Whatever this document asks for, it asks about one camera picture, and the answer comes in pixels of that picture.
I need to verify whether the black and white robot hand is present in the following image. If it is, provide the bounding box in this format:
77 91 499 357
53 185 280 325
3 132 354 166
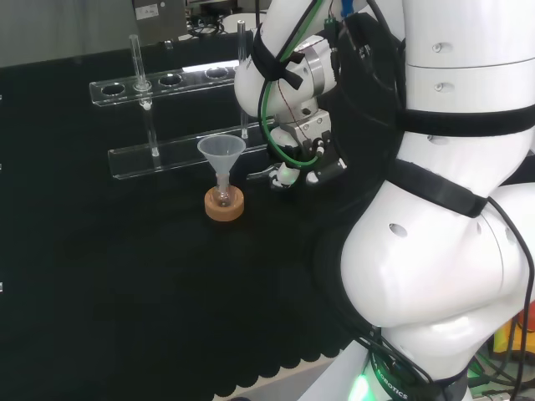
265 109 349 193

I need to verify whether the clear weighing funnel with powder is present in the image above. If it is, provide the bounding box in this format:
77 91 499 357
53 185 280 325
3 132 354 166
246 165 278 181

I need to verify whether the translucent plastic funnel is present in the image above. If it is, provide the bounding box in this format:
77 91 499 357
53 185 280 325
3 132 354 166
196 135 247 197

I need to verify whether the clear acrylic funnel stand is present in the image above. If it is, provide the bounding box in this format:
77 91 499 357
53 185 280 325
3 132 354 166
89 19 278 182

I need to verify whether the glass round-bottom flask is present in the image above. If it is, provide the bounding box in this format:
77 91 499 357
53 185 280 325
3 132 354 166
211 174 233 208

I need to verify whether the grey metal box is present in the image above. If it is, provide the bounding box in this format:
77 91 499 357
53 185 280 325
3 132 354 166
132 0 187 43

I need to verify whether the black bench cloth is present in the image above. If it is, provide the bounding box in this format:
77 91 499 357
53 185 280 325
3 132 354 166
0 31 405 401

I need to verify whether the yellow object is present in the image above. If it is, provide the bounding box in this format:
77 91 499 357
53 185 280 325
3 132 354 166
492 309 535 361

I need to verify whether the green cable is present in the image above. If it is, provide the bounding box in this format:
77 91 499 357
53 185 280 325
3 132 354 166
257 0 331 169

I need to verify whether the cork ring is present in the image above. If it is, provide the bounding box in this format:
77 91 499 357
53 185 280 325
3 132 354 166
204 186 246 222

